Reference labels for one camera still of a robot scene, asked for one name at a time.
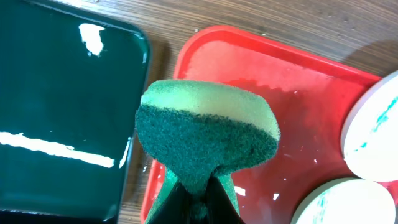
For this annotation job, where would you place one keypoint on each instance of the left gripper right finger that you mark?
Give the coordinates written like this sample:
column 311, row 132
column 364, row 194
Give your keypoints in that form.
column 220, row 209

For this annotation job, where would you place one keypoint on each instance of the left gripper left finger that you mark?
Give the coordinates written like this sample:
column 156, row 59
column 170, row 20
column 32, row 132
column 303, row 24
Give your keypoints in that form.
column 176, row 207

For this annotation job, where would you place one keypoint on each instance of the green scrubbing sponge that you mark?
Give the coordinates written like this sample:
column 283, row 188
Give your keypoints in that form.
column 199, row 130

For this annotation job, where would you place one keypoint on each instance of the light blue plate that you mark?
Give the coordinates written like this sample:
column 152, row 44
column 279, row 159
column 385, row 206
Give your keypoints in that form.
column 347, row 201

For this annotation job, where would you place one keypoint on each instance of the white plate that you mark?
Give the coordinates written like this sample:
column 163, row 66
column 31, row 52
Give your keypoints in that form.
column 369, row 134

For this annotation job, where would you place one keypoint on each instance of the red plastic tray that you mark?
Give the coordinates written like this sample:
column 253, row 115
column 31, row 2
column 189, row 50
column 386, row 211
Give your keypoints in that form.
column 310, row 97

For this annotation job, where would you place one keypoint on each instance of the black rectangular tray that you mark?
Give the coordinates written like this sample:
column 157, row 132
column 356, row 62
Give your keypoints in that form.
column 71, row 83

